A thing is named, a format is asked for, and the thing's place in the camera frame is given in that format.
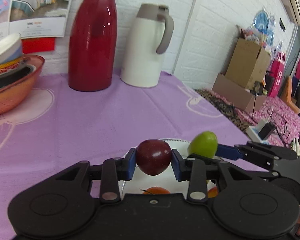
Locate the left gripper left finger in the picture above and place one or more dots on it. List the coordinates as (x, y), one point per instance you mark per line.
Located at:
(113, 171)

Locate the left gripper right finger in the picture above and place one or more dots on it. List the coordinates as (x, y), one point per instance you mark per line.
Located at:
(193, 170)

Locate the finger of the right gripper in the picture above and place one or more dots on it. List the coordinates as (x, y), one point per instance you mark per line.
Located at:
(219, 169)
(254, 148)

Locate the round green apple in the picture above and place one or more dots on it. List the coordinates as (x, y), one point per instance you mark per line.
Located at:
(205, 144)

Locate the dark red plum back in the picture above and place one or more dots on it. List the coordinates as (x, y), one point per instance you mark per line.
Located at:
(153, 156)

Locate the orange with green leaf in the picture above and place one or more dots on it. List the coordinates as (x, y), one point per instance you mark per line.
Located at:
(155, 190)

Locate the red yellow small apple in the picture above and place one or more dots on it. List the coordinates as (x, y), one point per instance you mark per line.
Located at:
(213, 192)

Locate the black power adapter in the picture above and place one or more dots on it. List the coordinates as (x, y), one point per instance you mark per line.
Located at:
(266, 131)

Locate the white porcelain plate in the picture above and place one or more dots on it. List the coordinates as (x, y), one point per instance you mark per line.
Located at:
(166, 179)

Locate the lower cardboard box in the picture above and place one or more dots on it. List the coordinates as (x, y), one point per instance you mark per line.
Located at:
(239, 96)

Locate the cardboard box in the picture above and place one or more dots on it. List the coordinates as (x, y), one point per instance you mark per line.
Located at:
(239, 96)
(248, 64)

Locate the purple tablecloth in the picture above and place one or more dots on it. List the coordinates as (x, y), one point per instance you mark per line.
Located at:
(56, 126)

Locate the upper cardboard box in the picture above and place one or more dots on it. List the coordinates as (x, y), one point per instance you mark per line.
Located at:
(248, 64)

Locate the pink shopping bag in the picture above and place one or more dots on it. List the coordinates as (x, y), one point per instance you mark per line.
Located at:
(276, 72)

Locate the white thermos jug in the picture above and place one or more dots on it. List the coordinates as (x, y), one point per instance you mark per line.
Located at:
(146, 44)

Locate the red thermos jug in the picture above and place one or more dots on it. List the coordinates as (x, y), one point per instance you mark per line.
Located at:
(92, 46)

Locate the blue decorative fan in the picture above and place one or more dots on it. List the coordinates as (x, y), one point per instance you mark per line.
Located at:
(266, 25)

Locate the orange glass bowl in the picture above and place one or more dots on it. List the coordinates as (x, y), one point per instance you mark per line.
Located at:
(13, 94)

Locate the red paper sign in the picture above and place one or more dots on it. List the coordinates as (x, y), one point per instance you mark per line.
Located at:
(36, 45)

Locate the white bowl on stack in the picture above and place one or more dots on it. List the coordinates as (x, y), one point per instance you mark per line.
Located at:
(10, 48)

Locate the bedding poster calendar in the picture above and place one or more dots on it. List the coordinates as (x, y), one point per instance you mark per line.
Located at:
(34, 18)

